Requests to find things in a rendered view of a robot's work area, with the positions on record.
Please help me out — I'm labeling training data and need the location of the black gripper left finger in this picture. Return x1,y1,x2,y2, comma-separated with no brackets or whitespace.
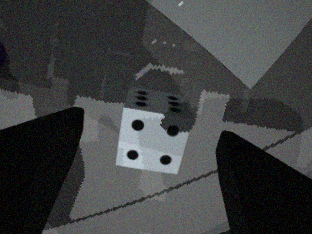
0,106,84,234

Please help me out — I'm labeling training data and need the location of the white die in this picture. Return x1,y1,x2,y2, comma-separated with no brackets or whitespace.
115,86,192,174

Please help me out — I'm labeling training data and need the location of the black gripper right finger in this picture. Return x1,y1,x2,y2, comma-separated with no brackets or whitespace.
215,130,312,234

